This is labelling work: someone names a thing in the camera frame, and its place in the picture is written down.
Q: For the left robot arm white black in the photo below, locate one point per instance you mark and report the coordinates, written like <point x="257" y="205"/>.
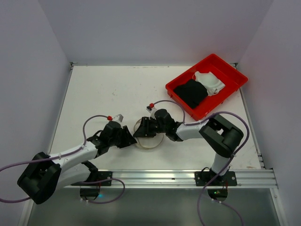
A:
<point x="48" y="173"/>

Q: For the black garment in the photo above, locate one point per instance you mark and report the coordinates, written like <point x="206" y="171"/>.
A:
<point x="192" y="93"/>

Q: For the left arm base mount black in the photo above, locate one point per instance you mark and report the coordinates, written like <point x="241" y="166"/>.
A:
<point x="92" y="191"/>

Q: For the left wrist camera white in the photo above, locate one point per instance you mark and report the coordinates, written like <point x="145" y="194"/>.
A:
<point x="118" y="118"/>

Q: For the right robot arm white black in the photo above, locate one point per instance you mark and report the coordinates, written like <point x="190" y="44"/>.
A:
<point x="223" y="136"/>

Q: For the white mesh laundry bag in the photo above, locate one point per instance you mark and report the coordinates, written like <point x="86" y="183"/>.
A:
<point x="148" y="144"/>

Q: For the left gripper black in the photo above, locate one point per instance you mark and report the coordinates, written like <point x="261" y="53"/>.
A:
<point x="123" y="137"/>

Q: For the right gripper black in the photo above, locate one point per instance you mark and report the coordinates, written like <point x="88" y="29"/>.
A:
<point x="148" y="126"/>

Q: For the white bra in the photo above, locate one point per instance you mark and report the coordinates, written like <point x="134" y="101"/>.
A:
<point x="212" y="84"/>

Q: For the aluminium mounting rail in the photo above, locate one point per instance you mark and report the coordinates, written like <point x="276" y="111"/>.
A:
<point x="261" y="178"/>

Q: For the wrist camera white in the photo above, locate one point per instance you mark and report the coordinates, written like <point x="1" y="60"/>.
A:
<point x="151" y="109"/>
<point x="118" y="118"/>

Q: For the red plastic tray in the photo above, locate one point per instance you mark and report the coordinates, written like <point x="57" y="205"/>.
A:
<point x="232" y="78"/>

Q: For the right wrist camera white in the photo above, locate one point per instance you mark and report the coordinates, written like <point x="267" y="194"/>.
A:
<point x="151" y="109"/>

